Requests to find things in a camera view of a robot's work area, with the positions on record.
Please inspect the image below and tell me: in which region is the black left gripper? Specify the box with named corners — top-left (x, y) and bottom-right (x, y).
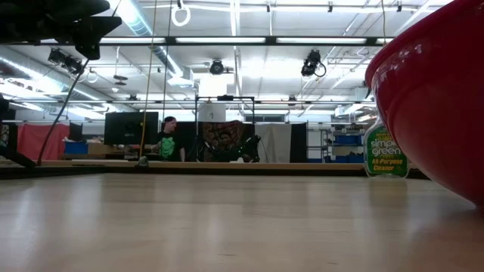
top-left (71, 15), bottom-right (123, 61)

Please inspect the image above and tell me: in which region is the shelf rack with blue bins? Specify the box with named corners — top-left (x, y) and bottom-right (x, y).
top-left (308, 128), bottom-right (367, 165)

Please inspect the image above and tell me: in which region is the small black monitor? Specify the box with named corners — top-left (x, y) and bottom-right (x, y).
top-left (68, 122), bottom-right (84, 142)

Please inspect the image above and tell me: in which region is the large black monitor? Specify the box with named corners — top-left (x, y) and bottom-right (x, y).
top-left (104, 111), bottom-right (160, 147)

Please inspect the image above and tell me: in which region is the blue storage bin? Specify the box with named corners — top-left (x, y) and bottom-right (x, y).
top-left (64, 141), bottom-right (89, 156)

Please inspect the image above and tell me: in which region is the cardboard box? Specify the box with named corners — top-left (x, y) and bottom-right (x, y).
top-left (87, 142), bottom-right (126, 156)

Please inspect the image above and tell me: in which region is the red cloth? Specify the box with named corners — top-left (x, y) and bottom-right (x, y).
top-left (17, 122), bottom-right (71, 161)

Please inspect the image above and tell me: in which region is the person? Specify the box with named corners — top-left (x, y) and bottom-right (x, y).
top-left (150, 116), bottom-right (187, 163)

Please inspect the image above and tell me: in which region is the black overhead light bar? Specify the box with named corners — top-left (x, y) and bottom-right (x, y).
top-left (37, 35), bottom-right (396, 48)

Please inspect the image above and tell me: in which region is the black rig strut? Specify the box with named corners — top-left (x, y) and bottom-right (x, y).
top-left (0, 93), bottom-right (38, 170)

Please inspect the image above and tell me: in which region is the patterned tapestry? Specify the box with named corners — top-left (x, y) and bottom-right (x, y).
top-left (198, 120), bottom-right (247, 163)

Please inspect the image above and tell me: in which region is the wooden bench top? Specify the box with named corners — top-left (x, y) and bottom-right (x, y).
top-left (0, 159), bottom-right (430, 180)

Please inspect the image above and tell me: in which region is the white curtain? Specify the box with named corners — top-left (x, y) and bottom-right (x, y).
top-left (254, 123), bottom-right (293, 164)

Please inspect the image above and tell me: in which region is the black curtain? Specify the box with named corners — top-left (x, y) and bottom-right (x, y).
top-left (290, 122), bottom-right (309, 164)

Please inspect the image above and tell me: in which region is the green cleaner spray bottle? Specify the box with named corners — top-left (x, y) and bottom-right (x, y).
top-left (363, 116), bottom-right (411, 179)

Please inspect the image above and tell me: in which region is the large red bowl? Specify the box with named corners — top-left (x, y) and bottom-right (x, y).
top-left (364, 0), bottom-right (484, 209)

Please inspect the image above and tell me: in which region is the long black ceiling camera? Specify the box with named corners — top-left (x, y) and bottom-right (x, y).
top-left (47, 47), bottom-right (85, 76)

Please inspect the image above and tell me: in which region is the yellow hanging rope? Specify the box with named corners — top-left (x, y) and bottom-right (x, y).
top-left (138, 0), bottom-right (158, 159)

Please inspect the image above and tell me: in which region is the thin black slanted cable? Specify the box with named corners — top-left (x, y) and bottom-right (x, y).
top-left (36, 58), bottom-right (90, 167)

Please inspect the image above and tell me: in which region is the white hanging ring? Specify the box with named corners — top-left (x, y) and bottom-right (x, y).
top-left (170, 2), bottom-right (192, 28)

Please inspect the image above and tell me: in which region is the round black ceiling camera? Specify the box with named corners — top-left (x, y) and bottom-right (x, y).
top-left (209, 58), bottom-right (225, 76)

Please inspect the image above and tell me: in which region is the black metal frame stand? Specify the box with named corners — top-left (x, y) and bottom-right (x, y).
top-left (194, 94), bottom-right (256, 163)

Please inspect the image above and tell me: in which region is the black ceiling camera with cable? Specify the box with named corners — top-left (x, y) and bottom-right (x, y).
top-left (300, 48), bottom-right (327, 79)

